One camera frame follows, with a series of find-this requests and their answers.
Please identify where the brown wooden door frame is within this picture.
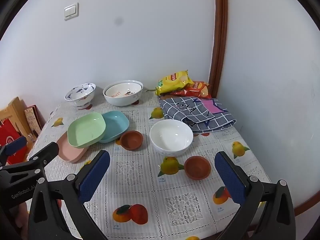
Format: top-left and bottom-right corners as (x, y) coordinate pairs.
(208, 0), (228, 98)

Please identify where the yellow chip bag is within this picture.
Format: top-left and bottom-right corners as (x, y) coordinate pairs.
(155, 70), (194, 96)

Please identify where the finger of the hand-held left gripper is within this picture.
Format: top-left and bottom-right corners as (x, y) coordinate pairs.
(0, 135), (27, 167)
(0, 142), (60, 178)

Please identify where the large white ornamented bowl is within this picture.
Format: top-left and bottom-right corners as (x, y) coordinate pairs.
(103, 80), (144, 107)

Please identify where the brown wooden baseboard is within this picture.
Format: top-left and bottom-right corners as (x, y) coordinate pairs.
(294, 197), (317, 217)

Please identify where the blue patterned bowl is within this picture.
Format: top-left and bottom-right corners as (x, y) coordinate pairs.
(65, 82), (97, 110)

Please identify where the fruit print tablecloth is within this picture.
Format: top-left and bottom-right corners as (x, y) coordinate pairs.
(26, 90), (273, 240)

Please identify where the pink square plate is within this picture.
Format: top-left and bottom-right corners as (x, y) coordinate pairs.
(55, 131), (89, 163)

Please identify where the grey checked cloth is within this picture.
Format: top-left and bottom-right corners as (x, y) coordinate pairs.
(159, 96), (237, 134)

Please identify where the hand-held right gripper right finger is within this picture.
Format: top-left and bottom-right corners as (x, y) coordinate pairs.
(214, 151), (297, 240)

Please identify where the red chip bag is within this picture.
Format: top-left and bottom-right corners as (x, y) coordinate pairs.
(170, 81), (212, 99)

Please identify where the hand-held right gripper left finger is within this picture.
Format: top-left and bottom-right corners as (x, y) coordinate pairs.
(27, 150), (111, 240)

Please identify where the white bowl orange lettering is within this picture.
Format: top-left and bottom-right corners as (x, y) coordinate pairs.
(105, 82), (142, 98)

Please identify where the green square plate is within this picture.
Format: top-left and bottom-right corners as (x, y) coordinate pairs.
(67, 112), (105, 148)

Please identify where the small brown bowl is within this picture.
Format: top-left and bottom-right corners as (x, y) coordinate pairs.
(119, 130), (144, 152)
(184, 156), (211, 180)

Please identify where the red paper bag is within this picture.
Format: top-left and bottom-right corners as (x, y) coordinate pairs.
(0, 119), (29, 165)

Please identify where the white light switch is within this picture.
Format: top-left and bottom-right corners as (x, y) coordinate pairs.
(64, 2), (79, 21)

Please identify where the plain white bowl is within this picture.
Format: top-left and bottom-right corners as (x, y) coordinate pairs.
(149, 119), (194, 156)

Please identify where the brown patterned box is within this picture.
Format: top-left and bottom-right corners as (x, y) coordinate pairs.
(24, 105), (47, 138)

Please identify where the blue square plate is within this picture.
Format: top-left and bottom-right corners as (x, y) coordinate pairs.
(97, 110), (130, 144)

